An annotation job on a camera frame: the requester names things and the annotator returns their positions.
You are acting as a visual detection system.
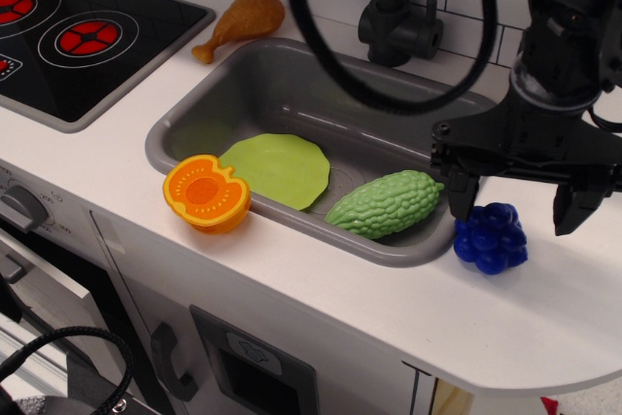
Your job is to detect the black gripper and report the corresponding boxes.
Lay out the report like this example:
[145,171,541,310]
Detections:
[431,90,621,235]

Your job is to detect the grey oven knob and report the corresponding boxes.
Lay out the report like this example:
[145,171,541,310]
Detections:
[1,186,49,233]

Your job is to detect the black toy stove top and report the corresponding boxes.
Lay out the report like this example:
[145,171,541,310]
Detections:
[1,0,216,133]

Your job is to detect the green toy bitter gourd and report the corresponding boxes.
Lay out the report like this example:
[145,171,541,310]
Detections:
[325,170,445,240]

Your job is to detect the oven door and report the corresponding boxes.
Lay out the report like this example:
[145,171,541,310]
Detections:
[1,226,140,391]

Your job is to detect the orange toy pumpkin half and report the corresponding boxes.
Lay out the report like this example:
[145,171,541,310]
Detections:
[162,155,251,234]

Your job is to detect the grey cabinet door handle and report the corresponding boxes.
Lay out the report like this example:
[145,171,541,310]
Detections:
[150,323,198,402]

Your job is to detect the black toy faucet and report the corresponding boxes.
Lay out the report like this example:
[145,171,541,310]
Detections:
[358,0,443,67]

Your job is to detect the grey dishwasher panel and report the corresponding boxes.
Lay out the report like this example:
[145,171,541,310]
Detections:
[190,305,320,414]

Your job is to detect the grey toy sink basin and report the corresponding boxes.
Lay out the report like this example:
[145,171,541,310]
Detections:
[145,39,492,267]

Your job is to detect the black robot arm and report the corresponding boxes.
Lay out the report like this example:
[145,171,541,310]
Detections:
[432,0,621,235]

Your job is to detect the brown toy chicken drumstick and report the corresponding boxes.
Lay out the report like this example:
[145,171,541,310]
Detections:
[191,0,286,64]

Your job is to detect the blue toy blueberries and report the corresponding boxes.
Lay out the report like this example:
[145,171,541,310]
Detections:
[453,202,529,275]

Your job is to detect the black braided cable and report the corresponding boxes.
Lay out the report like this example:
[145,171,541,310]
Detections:
[0,0,500,415]

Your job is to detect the light green toy plate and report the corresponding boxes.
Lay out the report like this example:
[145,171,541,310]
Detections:
[220,133,330,210]

